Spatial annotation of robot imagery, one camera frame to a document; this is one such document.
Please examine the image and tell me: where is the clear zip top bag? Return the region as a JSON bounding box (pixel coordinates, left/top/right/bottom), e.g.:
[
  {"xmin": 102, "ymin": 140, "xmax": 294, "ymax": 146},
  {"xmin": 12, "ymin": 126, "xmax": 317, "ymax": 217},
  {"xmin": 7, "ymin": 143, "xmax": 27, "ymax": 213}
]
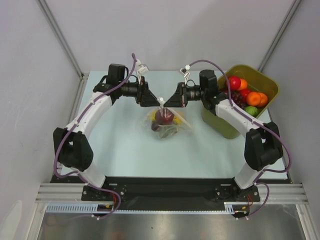
[{"xmin": 142, "ymin": 97, "xmax": 194, "ymax": 140}]

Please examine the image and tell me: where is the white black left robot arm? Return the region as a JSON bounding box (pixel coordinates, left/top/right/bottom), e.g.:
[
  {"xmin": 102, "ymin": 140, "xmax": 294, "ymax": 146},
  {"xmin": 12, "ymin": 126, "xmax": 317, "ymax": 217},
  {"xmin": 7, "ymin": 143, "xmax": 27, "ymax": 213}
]
[{"xmin": 53, "ymin": 63, "xmax": 161, "ymax": 188}]

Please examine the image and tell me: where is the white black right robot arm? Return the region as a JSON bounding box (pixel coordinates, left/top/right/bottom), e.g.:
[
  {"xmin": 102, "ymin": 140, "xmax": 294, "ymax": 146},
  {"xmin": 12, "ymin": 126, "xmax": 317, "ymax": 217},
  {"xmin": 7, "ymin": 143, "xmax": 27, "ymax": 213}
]
[{"xmin": 164, "ymin": 68, "xmax": 284, "ymax": 191}]

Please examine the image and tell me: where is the yellow fake banana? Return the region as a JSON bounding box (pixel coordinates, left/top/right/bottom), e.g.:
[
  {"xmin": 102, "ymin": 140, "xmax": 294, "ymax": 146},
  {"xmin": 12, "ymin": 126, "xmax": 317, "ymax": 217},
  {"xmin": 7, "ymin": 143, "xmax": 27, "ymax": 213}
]
[{"xmin": 148, "ymin": 110, "xmax": 157, "ymax": 122}]

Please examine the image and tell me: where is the dark red fake apple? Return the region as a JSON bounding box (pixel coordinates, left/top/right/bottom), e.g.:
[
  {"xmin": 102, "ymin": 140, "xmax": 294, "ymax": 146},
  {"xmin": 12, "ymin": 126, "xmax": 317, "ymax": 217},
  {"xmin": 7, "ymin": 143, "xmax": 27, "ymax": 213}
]
[{"xmin": 155, "ymin": 108, "xmax": 175, "ymax": 126}]

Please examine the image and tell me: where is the green netted fake melon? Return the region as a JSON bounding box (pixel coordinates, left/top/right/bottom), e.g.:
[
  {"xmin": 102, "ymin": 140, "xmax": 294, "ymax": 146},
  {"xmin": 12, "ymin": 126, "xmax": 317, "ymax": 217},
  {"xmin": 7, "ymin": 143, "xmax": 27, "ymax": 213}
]
[{"xmin": 156, "ymin": 127, "xmax": 179, "ymax": 139}]

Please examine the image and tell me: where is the red fake apple in bin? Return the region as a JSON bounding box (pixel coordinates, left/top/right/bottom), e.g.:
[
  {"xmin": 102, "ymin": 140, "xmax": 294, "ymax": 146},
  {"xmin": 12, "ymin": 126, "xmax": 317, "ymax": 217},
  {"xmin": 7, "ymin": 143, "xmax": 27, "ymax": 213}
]
[{"xmin": 225, "ymin": 76, "xmax": 242, "ymax": 91}]

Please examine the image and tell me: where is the purple fake grape bunch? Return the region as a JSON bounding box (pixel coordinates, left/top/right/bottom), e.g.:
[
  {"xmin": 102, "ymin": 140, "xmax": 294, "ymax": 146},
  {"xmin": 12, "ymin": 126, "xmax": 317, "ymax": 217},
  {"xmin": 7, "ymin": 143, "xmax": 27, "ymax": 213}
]
[{"xmin": 231, "ymin": 91, "xmax": 247, "ymax": 110}]

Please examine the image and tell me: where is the orange fake orange rear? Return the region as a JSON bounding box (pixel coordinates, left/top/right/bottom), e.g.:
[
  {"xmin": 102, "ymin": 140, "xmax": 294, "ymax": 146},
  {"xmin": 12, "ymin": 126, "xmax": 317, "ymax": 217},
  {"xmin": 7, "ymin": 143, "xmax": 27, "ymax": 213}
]
[{"xmin": 237, "ymin": 78, "xmax": 248, "ymax": 91}]

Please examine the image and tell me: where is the orange fake tangerine front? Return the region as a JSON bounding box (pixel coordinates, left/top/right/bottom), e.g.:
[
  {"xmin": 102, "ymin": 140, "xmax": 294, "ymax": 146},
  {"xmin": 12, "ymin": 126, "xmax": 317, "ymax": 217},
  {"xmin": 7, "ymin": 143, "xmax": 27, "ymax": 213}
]
[{"xmin": 246, "ymin": 92, "xmax": 262, "ymax": 107}]

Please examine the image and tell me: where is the orange fake tangerine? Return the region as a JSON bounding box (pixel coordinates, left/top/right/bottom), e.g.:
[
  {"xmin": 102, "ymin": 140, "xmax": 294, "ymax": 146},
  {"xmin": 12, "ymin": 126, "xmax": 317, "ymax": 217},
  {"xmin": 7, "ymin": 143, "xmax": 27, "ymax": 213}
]
[
  {"xmin": 257, "ymin": 92, "xmax": 269, "ymax": 108},
  {"xmin": 246, "ymin": 92, "xmax": 262, "ymax": 107}
]

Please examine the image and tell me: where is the green fake lime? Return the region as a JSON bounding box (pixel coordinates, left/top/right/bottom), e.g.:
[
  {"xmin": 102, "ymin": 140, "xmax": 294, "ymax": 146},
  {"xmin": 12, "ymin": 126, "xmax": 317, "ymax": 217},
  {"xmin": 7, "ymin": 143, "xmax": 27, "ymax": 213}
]
[{"xmin": 244, "ymin": 106, "xmax": 259, "ymax": 118}]

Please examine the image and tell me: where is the orange fake tangerine right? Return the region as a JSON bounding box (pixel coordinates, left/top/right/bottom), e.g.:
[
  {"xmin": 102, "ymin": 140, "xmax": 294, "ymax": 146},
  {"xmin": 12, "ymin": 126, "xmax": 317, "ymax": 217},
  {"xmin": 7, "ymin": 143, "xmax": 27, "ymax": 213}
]
[{"xmin": 257, "ymin": 92, "xmax": 269, "ymax": 108}]

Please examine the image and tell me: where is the olive green plastic bin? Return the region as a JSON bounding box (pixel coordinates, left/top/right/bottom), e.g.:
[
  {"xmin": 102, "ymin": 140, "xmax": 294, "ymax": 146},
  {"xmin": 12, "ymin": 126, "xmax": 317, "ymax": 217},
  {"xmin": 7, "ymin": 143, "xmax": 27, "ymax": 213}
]
[{"xmin": 201, "ymin": 64, "xmax": 279, "ymax": 139}]

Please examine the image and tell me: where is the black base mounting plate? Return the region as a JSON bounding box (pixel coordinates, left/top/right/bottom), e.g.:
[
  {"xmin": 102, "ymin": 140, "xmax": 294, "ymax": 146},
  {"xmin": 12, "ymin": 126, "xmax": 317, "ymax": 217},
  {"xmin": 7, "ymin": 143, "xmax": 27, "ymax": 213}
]
[{"xmin": 49, "ymin": 174, "xmax": 292, "ymax": 212}]

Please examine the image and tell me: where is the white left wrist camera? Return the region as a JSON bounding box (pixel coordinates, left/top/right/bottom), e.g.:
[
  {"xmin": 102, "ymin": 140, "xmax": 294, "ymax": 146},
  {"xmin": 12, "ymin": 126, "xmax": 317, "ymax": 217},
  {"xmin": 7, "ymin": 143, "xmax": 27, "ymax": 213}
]
[{"xmin": 135, "ymin": 59, "xmax": 149, "ymax": 78}]

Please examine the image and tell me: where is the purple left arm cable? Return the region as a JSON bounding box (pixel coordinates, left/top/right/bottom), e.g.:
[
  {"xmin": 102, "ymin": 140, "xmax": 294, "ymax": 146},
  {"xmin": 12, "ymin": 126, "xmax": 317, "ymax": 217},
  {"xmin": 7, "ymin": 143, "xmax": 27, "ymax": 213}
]
[{"xmin": 46, "ymin": 52, "xmax": 140, "ymax": 227}]

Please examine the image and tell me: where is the right aluminium corner post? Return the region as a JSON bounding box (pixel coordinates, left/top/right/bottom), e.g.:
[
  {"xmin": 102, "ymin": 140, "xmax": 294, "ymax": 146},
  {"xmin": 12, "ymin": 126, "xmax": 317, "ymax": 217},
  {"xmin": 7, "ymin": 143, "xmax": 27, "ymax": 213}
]
[{"xmin": 257, "ymin": 0, "xmax": 304, "ymax": 72}]

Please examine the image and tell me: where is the aluminium corner post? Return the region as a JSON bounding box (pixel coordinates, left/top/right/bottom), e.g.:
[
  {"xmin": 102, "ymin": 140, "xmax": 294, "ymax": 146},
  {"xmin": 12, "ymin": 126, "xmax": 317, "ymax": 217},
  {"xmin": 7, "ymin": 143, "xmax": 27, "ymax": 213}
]
[
  {"xmin": 36, "ymin": 0, "xmax": 85, "ymax": 80},
  {"xmin": 257, "ymin": 0, "xmax": 304, "ymax": 72}
]

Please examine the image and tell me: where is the white slotted cable duct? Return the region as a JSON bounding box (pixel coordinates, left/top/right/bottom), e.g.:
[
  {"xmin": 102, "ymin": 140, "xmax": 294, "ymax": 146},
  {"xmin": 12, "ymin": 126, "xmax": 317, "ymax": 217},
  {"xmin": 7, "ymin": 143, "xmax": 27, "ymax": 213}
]
[{"xmin": 45, "ymin": 202, "xmax": 250, "ymax": 216}]

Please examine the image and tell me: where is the left aluminium corner post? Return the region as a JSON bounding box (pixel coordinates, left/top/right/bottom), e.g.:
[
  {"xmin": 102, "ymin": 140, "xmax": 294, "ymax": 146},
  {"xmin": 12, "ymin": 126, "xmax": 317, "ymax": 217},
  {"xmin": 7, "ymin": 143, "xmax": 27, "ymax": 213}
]
[{"xmin": 36, "ymin": 0, "xmax": 85, "ymax": 80}]

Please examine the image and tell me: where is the aluminium front frame rail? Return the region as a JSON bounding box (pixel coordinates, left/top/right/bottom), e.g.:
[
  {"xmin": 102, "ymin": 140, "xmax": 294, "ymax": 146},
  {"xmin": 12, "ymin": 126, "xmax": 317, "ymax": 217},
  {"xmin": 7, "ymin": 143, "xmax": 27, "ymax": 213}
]
[{"xmin": 35, "ymin": 183, "xmax": 309, "ymax": 204}]

